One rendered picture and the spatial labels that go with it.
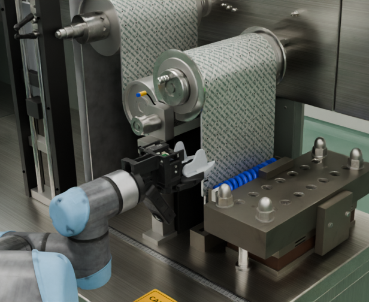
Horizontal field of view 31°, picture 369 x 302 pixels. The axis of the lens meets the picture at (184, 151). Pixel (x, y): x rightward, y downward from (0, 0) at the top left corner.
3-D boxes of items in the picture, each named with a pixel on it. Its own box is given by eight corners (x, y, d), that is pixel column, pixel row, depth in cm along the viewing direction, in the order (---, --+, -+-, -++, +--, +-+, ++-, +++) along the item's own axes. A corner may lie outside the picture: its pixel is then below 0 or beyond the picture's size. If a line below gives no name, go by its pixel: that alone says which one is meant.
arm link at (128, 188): (124, 220, 119) (96, 205, 124) (143, 211, 122) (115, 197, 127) (121, 183, 116) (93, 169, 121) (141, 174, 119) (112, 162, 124)
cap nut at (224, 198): (211, 204, 134) (211, 184, 132) (223, 198, 136) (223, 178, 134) (225, 210, 131) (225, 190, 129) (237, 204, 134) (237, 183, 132)
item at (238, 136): (201, 196, 139) (200, 112, 132) (271, 161, 154) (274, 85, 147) (203, 196, 139) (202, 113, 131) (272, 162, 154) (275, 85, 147)
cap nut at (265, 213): (251, 218, 128) (251, 198, 126) (263, 211, 130) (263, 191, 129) (266, 225, 126) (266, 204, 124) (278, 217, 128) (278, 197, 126)
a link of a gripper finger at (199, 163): (223, 145, 132) (185, 157, 127) (223, 172, 134) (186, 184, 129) (213, 140, 134) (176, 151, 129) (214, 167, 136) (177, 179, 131)
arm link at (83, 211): (48, 233, 117) (43, 190, 114) (97, 211, 125) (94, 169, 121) (75, 249, 112) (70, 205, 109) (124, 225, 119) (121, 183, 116)
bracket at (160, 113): (141, 239, 147) (133, 108, 135) (162, 227, 151) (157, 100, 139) (156, 247, 144) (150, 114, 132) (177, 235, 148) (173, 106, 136)
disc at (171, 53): (153, 112, 141) (151, 44, 135) (155, 111, 142) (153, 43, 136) (204, 129, 132) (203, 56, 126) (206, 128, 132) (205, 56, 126)
